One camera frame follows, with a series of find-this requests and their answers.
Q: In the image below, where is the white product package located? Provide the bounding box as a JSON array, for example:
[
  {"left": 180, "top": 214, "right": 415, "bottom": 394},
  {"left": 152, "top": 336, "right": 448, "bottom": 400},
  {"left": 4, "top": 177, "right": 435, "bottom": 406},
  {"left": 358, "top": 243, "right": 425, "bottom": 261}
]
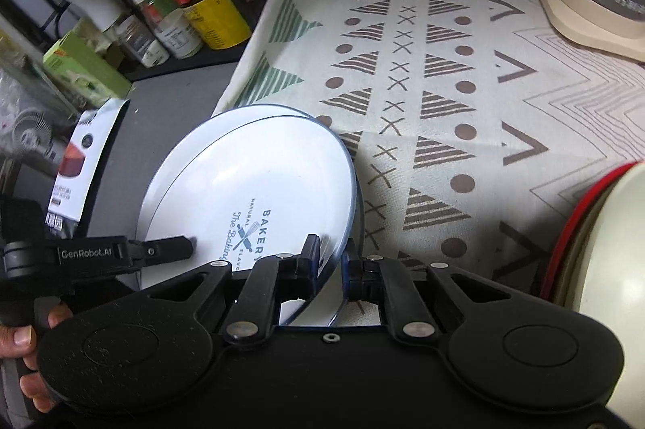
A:
[{"left": 45, "top": 98, "right": 128, "bottom": 239}]

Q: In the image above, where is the white lid spice jar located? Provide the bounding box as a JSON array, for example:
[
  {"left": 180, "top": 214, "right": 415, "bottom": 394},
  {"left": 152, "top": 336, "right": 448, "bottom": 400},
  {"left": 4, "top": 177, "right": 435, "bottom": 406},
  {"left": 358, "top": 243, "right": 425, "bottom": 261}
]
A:
[{"left": 131, "top": 0, "right": 203, "bottom": 59}]

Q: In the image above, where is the white Sweet Bakery plate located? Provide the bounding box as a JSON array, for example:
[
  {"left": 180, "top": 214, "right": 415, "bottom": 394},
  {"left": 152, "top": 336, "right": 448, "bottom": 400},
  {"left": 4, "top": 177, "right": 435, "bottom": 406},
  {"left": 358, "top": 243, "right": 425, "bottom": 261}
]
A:
[{"left": 134, "top": 103, "right": 324, "bottom": 292}]

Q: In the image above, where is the patterned table cloth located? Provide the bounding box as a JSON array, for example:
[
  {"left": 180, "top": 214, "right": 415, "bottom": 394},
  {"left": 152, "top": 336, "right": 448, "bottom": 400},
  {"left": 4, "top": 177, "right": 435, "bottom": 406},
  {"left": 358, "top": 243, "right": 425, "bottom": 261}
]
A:
[{"left": 216, "top": 0, "right": 644, "bottom": 294}]

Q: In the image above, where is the person's hand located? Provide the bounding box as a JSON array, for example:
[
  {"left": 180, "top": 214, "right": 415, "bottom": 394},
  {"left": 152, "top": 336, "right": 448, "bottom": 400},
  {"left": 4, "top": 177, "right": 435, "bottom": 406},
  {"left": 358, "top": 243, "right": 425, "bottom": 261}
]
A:
[{"left": 1, "top": 297, "right": 72, "bottom": 428}]

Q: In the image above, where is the green box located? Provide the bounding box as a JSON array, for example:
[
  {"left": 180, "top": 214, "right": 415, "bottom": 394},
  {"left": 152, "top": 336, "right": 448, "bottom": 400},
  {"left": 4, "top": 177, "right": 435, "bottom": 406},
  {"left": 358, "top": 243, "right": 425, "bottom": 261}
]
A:
[{"left": 43, "top": 32, "right": 131, "bottom": 108}]

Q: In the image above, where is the red rimmed cream bowl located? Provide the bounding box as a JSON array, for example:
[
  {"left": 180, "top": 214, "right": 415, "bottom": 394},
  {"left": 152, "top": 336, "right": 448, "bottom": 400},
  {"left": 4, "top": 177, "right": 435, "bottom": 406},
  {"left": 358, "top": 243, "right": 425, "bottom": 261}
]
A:
[{"left": 540, "top": 162, "right": 644, "bottom": 428}]

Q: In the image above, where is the cream kettle base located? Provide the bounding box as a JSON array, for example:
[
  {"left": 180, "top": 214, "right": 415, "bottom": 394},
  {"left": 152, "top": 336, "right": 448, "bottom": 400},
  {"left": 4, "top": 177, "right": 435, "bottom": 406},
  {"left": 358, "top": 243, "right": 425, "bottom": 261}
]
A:
[{"left": 540, "top": 0, "right": 644, "bottom": 62}]

